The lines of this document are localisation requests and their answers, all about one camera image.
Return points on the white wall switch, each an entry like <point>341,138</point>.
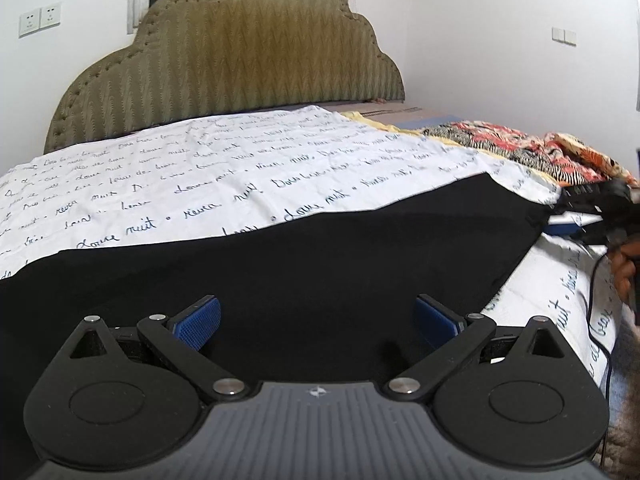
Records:
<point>564,35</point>

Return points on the olive padded headboard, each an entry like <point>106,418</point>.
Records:
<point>225,55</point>

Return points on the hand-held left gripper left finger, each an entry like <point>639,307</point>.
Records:
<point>199,321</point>

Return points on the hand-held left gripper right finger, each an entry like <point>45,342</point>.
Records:
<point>434,320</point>

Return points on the white wall socket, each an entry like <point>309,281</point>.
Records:
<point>50,15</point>
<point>29,22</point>

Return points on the yellow cloth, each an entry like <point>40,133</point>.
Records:
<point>380,121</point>

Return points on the person's right hand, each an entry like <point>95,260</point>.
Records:
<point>625,270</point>

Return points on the black pants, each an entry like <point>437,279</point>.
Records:
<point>280,280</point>

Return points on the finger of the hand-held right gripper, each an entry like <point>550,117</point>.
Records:
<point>562,229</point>

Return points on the grey fuzzy blanket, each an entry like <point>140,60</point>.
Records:
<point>625,400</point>

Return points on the brown mattress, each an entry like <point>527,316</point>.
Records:
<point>415,112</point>

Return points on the colourful patterned cloth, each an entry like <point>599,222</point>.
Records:
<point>530,150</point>

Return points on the white script-printed bed sheet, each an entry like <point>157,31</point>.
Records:
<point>200,170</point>

